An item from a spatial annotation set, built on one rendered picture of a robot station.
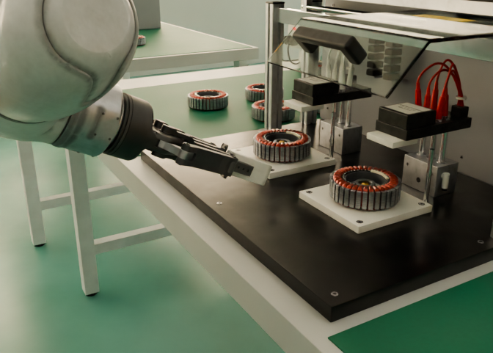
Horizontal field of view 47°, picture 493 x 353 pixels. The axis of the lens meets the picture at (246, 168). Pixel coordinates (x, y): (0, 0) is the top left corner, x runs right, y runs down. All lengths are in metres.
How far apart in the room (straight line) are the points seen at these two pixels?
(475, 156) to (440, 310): 0.42
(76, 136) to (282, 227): 0.36
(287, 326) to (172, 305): 1.36
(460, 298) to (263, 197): 0.36
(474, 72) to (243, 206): 0.47
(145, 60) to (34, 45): 1.96
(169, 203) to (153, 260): 1.34
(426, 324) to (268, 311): 0.19
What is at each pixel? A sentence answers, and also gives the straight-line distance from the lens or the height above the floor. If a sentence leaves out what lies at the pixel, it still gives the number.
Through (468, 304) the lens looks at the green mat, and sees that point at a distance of 0.76.
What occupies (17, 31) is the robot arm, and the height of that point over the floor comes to 1.10.
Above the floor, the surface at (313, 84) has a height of 0.92.
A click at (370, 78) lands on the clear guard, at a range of 0.65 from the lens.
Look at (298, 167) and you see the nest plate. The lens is 1.04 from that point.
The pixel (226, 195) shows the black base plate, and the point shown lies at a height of 0.77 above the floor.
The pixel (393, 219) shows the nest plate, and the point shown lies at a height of 0.78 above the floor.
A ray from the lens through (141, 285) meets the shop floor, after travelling 2.16.
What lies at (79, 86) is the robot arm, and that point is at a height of 1.06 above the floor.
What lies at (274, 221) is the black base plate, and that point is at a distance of 0.86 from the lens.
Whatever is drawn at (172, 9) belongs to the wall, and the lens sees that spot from 5.82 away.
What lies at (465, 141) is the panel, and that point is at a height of 0.83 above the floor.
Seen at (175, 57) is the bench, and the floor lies 0.74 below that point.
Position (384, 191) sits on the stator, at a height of 0.81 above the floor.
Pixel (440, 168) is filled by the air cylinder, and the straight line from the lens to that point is 0.97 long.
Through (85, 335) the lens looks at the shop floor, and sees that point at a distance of 1.96.
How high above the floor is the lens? 1.15
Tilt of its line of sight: 21 degrees down
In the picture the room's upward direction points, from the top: straight up
